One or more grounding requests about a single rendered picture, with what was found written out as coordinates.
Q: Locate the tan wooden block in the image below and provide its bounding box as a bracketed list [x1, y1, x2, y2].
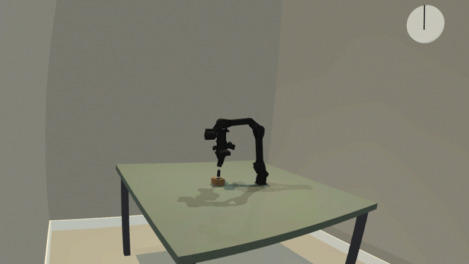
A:
[211, 177, 225, 186]

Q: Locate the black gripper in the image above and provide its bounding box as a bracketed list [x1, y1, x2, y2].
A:
[213, 140, 230, 165]

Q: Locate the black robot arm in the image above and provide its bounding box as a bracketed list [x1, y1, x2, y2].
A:
[204, 118, 269, 185]

